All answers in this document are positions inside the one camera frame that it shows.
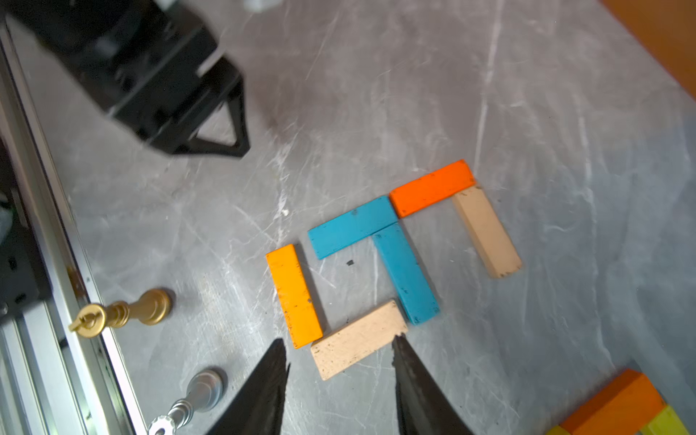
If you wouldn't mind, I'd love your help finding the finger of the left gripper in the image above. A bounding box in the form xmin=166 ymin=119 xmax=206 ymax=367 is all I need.
xmin=148 ymin=57 xmax=250 ymax=159

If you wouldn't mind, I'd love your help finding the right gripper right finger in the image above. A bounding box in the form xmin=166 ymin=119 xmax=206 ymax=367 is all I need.
xmin=393 ymin=335 xmax=473 ymax=435

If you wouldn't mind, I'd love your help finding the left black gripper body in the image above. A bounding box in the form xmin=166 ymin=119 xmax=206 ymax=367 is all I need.
xmin=59 ymin=1 xmax=219 ymax=139

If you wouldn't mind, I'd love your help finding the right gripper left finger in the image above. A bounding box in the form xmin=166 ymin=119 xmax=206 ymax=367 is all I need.
xmin=208 ymin=338 xmax=290 ymax=434

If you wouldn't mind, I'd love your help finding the pale cream wooden block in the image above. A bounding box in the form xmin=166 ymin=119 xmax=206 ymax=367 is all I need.
xmin=311 ymin=299 xmax=408 ymax=381

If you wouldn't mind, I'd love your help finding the amber orange block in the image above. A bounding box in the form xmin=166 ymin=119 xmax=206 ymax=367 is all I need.
xmin=266 ymin=245 xmax=324 ymax=349

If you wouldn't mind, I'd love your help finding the teal block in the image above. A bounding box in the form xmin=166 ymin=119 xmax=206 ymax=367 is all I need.
xmin=308 ymin=196 xmax=398 ymax=259
xmin=373 ymin=222 xmax=440 ymax=324

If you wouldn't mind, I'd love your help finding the tan wooden block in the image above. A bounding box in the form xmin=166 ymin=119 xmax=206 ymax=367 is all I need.
xmin=452 ymin=186 xmax=523 ymax=278

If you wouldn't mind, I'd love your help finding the yellow block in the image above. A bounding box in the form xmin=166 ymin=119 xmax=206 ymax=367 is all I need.
xmin=640 ymin=405 xmax=690 ymax=435
xmin=546 ymin=426 xmax=570 ymax=435

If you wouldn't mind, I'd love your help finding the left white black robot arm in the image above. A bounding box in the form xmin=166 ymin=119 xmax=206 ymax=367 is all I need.
xmin=1 ymin=0 xmax=250 ymax=158

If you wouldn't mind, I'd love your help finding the silver weight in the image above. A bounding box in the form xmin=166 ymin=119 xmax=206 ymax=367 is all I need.
xmin=148 ymin=368 xmax=225 ymax=435

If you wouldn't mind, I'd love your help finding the brass weight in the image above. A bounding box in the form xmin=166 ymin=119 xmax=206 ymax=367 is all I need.
xmin=68 ymin=288 xmax=173 ymax=338

